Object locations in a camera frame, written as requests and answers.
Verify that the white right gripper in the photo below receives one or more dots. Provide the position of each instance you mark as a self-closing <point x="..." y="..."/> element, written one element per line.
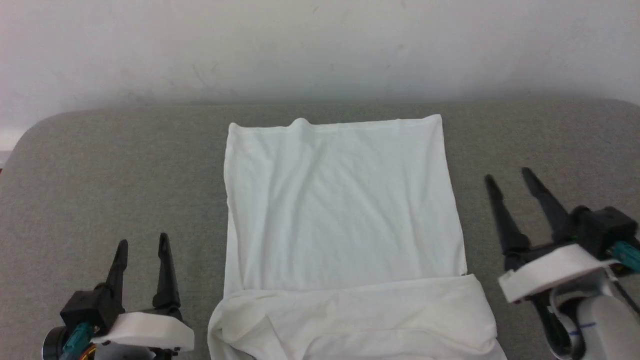
<point x="550" y="270"/>

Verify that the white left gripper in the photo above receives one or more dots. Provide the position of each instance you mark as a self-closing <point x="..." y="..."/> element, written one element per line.
<point x="150" y="330"/>

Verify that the white garment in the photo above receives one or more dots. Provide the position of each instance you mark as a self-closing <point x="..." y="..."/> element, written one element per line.
<point x="340" y="220"/>

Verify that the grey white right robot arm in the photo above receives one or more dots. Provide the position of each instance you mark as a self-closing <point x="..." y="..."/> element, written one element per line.
<point x="600" y="325"/>

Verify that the grey fabric sofa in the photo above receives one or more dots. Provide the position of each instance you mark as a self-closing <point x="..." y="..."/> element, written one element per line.
<point x="100" y="190"/>

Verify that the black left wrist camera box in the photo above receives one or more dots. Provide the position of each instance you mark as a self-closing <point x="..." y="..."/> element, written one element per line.
<point x="85" y="307"/>

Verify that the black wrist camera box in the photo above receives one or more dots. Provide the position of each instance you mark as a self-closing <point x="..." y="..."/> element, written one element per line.
<point x="600" y="227"/>
<point x="85" y="307"/>

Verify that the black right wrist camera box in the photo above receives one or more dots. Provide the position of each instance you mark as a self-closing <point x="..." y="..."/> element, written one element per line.
<point x="600" y="227"/>

